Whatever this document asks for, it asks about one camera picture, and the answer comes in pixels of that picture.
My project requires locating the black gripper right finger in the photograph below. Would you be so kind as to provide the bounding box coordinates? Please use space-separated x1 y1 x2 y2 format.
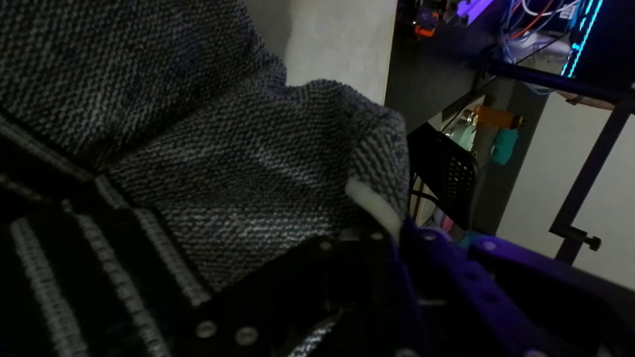
396 221 635 357

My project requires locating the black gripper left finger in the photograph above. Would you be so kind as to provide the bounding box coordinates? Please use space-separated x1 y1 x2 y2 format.
175 227 408 357

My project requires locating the blue grey striped towel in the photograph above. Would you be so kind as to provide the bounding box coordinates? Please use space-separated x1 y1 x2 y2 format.
0 0 414 357

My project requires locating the black mesh chair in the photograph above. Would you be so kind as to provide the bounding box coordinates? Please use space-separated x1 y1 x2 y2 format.
406 122 481 231

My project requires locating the black metal stand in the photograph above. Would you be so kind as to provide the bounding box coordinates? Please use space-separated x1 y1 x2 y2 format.
463 58 635 266

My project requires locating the teal object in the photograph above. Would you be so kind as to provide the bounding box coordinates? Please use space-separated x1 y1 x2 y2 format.
489 126 523 169

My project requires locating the computer case with coloured lights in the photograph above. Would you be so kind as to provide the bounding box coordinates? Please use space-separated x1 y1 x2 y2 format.
396 0 635 88

